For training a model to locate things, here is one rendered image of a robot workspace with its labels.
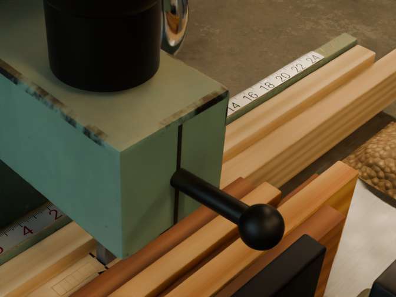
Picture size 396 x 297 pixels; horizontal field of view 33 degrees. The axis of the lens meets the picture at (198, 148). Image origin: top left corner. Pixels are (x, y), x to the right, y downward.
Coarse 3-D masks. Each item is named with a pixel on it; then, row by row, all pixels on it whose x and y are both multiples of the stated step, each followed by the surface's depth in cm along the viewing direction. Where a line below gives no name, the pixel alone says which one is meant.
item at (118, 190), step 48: (0, 48) 32; (0, 96) 33; (48, 96) 30; (96, 96) 30; (144, 96) 30; (192, 96) 30; (0, 144) 35; (48, 144) 31; (96, 144) 28; (144, 144) 28; (192, 144) 31; (48, 192) 34; (96, 192) 30; (144, 192) 30; (144, 240) 32
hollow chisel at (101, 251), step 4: (96, 240) 39; (96, 244) 39; (100, 244) 38; (96, 248) 39; (100, 248) 39; (104, 248) 38; (100, 252) 39; (104, 252) 38; (108, 252) 39; (100, 256) 39; (104, 256) 39; (108, 256) 39; (112, 256) 39; (100, 260) 39; (104, 260) 39; (108, 260) 39; (112, 260) 39; (104, 264) 39
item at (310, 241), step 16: (304, 240) 34; (288, 256) 33; (304, 256) 33; (320, 256) 33; (272, 272) 32; (288, 272) 32; (304, 272) 33; (320, 272) 35; (240, 288) 31; (256, 288) 31; (272, 288) 32; (288, 288) 32; (304, 288) 34
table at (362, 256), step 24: (384, 120) 58; (336, 144) 55; (360, 144) 56; (312, 168) 53; (288, 192) 51; (360, 192) 51; (360, 216) 49; (384, 216) 49; (360, 240) 47; (384, 240) 47; (336, 264) 45; (360, 264) 45; (384, 264) 46; (336, 288) 44; (360, 288) 44
